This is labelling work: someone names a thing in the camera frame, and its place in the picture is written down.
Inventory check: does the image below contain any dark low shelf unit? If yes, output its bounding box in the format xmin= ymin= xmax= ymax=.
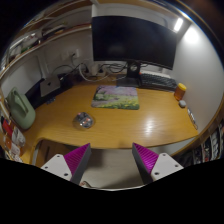
xmin=173 ymin=116 xmax=224 ymax=168

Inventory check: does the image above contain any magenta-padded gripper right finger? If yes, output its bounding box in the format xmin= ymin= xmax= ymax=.
xmin=131 ymin=142 xmax=184 ymax=185

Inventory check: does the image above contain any black computer keyboard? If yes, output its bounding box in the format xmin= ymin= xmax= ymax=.
xmin=139 ymin=72 xmax=178 ymax=92

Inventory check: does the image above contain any white cable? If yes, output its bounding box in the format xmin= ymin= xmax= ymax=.
xmin=78 ymin=63 xmax=111 ymax=83

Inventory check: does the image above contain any bright wall light bar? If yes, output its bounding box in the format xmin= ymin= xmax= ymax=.
xmin=173 ymin=17 xmax=185 ymax=33

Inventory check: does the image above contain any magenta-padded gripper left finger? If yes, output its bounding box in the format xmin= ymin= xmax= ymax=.
xmin=40 ymin=143 xmax=92 ymax=186

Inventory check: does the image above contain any orange bottle with yellow cap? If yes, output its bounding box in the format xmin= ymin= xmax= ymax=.
xmin=173 ymin=82 xmax=187 ymax=101

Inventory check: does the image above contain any colourful packets stack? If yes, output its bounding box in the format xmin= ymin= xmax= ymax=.
xmin=0 ymin=113 xmax=28 ymax=161

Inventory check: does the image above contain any wooden wall shelf unit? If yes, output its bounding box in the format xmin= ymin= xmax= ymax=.
xmin=0 ymin=0 xmax=93 ymax=78

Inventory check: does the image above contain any black cable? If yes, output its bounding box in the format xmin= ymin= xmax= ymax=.
xmin=51 ymin=56 xmax=89 ymax=79

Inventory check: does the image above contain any cherry blossom print mouse pad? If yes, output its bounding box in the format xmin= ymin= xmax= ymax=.
xmin=91 ymin=84 xmax=140 ymax=111

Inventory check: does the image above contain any slim remote control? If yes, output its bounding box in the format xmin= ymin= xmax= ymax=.
xmin=187 ymin=108 xmax=199 ymax=131

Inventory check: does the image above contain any silver mini computer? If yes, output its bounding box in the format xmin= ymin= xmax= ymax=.
xmin=39 ymin=75 xmax=62 ymax=98

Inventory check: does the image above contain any white power strip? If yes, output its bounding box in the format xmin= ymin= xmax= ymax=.
xmin=88 ymin=63 xmax=108 ymax=78

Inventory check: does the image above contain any white wall outlet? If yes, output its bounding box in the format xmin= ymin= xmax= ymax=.
xmin=60 ymin=49 xmax=80 ymax=61

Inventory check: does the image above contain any pale green handled container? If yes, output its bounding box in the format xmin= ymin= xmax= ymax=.
xmin=4 ymin=87 xmax=37 ymax=131

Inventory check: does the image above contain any black computer monitor with stand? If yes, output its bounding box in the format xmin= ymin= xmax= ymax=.
xmin=91 ymin=15 xmax=178 ymax=88

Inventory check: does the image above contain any black rectangular desk device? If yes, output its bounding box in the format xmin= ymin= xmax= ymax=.
xmin=24 ymin=73 xmax=73 ymax=109

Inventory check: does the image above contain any transparent computer mouse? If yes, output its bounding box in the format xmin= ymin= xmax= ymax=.
xmin=73 ymin=111 xmax=96 ymax=130

